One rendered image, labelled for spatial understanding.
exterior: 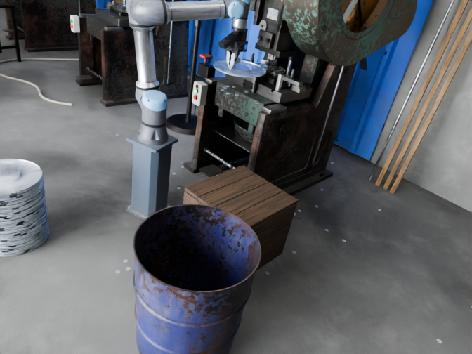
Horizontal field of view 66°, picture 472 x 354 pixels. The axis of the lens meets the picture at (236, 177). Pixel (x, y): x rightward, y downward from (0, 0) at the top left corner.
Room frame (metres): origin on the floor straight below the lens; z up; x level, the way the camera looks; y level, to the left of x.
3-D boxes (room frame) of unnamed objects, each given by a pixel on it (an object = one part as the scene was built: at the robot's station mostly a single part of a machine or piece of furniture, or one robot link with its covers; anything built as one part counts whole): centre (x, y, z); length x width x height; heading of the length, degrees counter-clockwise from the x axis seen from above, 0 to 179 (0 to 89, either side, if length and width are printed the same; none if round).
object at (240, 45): (1.98, 0.13, 0.94); 0.09 x 0.08 x 0.12; 140
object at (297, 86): (2.12, -0.21, 0.76); 0.17 x 0.06 x 0.10; 50
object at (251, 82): (2.09, 0.03, 0.72); 0.25 x 0.14 x 0.14; 140
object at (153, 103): (1.66, 0.45, 0.62); 0.13 x 0.12 x 0.14; 28
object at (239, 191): (1.46, -0.05, 0.18); 0.40 x 0.38 x 0.35; 141
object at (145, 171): (1.65, 0.45, 0.23); 0.19 x 0.19 x 0.45; 68
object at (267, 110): (2.16, -0.38, 0.45); 0.92 x 0.12 x 0.90; 140
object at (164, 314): (0.92, 0.08, 0.24); 0.42 x 0.42 x 0.48
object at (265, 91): (2.23, -0.08, 0.68); 0.45 x 0.30 x 0.06; 50
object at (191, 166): (2.51, 0.03, 0.45); 0.92 x 0.12 x 0.90; 140
